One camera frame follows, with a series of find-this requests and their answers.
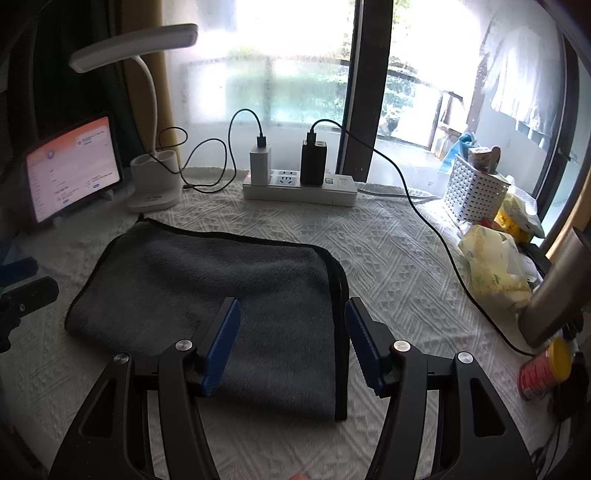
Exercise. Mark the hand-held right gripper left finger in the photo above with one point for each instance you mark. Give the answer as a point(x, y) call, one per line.
point(223, 344)

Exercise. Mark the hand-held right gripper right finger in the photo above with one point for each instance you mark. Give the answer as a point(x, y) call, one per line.
point(364, 344)

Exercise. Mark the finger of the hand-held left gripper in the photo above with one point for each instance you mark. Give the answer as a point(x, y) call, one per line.
point(27, 293)

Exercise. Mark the grey towel with black trim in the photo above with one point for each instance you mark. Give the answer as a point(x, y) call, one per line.
point(203, 304)

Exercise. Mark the white textured tablecloth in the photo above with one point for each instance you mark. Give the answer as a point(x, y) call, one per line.
point(406, 286)

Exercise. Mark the tablet with lit screen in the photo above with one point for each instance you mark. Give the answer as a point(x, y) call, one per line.
point(69, 168)

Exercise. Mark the pale printed plastic bag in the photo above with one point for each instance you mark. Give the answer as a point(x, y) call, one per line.
point(491, 263)

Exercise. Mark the white power strip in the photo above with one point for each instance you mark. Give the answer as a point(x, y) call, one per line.
point(300, 191)

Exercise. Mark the white desk lamp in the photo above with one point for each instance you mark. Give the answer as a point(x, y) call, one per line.
point(154, 184)

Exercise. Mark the red can with yellow lid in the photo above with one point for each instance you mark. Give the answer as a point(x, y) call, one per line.
point(542, 369)

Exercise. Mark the white charger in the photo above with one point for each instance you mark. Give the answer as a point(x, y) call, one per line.
point(260, 164)

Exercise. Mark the white perforated basket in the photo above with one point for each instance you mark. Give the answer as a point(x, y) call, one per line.
point(471, 191)

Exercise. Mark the black charger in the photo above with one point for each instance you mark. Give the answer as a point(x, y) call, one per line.
point(314, 164)

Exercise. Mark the yellow plastic bag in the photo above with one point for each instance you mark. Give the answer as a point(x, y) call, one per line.
point(517, 217)

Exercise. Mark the steel thermos bottle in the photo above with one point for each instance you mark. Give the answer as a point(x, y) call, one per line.
point(561, 295)

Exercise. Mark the yellow curtain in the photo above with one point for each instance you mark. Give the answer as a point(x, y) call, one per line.
point(143, 92)

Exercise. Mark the hanging white clothes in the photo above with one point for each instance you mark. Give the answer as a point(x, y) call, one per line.
point(521, 78)

